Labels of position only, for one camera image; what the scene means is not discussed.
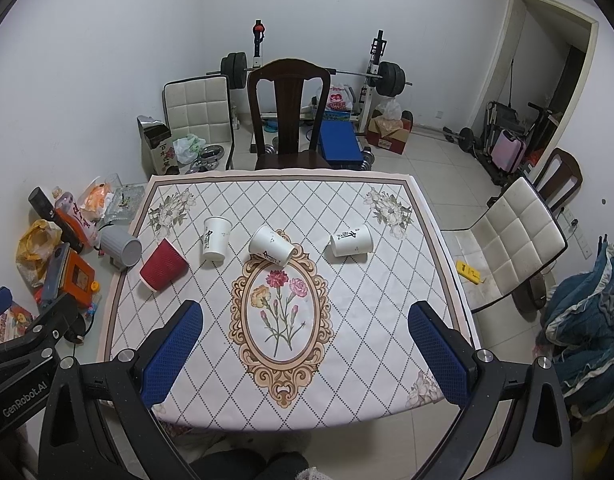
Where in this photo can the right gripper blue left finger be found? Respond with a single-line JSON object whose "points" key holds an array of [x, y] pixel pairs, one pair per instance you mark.
{"points": [[165, 351]]}

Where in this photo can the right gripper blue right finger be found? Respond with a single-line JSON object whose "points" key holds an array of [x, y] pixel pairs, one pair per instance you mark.
{"points": [[447, 354]]}

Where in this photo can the red paper cup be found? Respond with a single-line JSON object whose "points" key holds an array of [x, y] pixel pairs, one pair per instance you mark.
{"points": [[164, 266]]}

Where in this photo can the white paper cup left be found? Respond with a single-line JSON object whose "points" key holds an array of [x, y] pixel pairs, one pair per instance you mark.
{"points": [[215, 239]]}

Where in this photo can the white paper cup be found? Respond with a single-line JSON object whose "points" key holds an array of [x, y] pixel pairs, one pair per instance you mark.
{"points": [[271, 246], [215, 239], [351, 242]]}

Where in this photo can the white paper cup middle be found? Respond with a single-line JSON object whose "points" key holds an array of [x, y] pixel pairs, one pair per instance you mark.
{"points": [[271, 246]]}

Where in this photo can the white paper cup right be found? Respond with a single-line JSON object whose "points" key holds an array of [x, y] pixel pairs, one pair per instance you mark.
{"points": [[351, 242]]}

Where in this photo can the colourful snack packet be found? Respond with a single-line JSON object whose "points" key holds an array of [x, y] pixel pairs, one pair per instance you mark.
{"points": [[14, 322]]}

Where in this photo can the orange box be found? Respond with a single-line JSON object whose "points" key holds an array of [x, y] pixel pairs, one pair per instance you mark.
{"points": [[68, 272]]}

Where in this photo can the grey ribbed cylinder container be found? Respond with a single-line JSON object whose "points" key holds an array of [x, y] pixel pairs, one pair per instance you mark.
{"points": [[122, 249]]}

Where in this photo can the white padded chair right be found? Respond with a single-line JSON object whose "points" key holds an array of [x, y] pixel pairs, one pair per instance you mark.
{"points": [[513, 241]]}

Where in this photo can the white padded chair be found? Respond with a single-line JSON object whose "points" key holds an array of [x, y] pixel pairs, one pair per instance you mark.
{"points": [[200, 106], [513, 241]]}

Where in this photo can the yellow plastic bag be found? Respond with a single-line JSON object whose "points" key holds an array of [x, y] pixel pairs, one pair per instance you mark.
{"points": [[34, 250]]}

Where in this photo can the blue denim clothing pile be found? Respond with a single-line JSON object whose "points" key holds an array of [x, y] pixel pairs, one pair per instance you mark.
{"points": [[577, 331]]}

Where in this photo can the red white snack bag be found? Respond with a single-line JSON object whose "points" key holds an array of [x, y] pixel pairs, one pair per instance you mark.
{"points": [[68, 210]]}

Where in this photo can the floral diamond pattern tablecloth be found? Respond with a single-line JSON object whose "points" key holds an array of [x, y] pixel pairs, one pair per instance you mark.
{"points": [[322, 341]]}

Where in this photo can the orange plastic bag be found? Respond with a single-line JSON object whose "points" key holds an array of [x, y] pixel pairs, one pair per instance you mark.
{"points": [[97, 196]]}

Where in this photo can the silver trash bin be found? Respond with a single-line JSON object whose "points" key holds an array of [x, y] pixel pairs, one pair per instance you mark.
{"points": [[158, 141]]}

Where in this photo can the dark wooden chair right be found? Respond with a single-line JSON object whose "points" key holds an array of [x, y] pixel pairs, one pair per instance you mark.
{"points": [[559, 180]]}

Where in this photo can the dark wooden chair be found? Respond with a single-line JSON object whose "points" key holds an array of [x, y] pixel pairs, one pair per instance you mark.
{"points": [[288, 95], [559, 180]]}

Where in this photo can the pink suitcase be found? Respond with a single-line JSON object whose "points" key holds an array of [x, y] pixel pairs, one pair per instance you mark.
{"points": [[508, 151]]}

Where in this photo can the cardboard box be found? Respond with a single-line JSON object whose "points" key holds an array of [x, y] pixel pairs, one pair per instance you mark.
{"points": [[390, 135]]}

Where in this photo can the white padded chair back left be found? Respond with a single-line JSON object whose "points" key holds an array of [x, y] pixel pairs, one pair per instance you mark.
{"points": [[200, 106]]}

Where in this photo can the blue weight bench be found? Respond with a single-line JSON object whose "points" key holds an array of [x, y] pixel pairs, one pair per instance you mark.
{"points": [[339, 146]]}

